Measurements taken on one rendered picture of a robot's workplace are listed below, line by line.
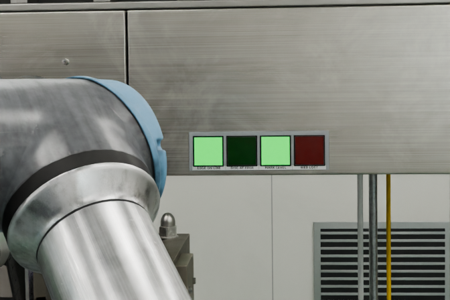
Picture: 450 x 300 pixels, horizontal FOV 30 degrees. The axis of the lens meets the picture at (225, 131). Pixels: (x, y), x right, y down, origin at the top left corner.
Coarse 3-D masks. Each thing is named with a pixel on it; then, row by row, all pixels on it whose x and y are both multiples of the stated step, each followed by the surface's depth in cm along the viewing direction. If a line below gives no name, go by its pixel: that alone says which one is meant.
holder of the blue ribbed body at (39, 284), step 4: (36, 276) 121; (40, 276) 121; (36, 280) 121; (40, 280) 121; (36, 284) 121; (40, 284) 121; (44, 284) 121; (36, 288) 121; (40, 288) 121; (44, 288) 121; (36, 292) 121; (40, 292) 121; (44, 292) 121; (36, 296) 121; (40, 296) 121; (44, 296) 121
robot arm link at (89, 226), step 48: (0, 96) 60; (48, 96) 62; (96, 96) 64; (0, 144) 58; (48, 144) 59; (96, 144) 60; (144, 144) 64; (0, 192) 59; (48, 192) 57; (96, 192) 58; (144, 192) 61; (48, 240) 57; (96, 240) 55; (144, 240) 56; (48, 288) 57; (96, 288) 53; (144, 288) 53
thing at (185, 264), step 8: (184, 256) 139; (192, 256) 140; (176, 264) 133; (184, 264) 133; (192, 264) 140; (184, 272) 132; (192, 272) 140; (184, 280) 132; (192, 280) 140; (192, 288) 140; (192, 296) 140
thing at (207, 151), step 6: (198, 138) 150; (204, 138) 150; (210, 138) 150; (216, 138) 150; (198, 144) 150; (204, 144) 150; (210, 144) 150; (216, 144) 150; (198, 150) 150; (204, 150) 150; (210, 150) 150; (216, 150) 150; (198, 156) 150; (204, 156) 150; (210, 156) 150; (216, 156) 150; (198, 162) 150; (204, 162) 150; (210, 162) 150; (216, 162) 150
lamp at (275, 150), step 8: (264, 144) 149; (272, 144) 149; (280, 144) 149; (288, 144) 149; (264, 152) 149; (272, 152) 149; (280, 152) 149; (288, 152) 149; (264, 160) 150; (272, 160) 149; (280, 160) 149; (288, 160) 149
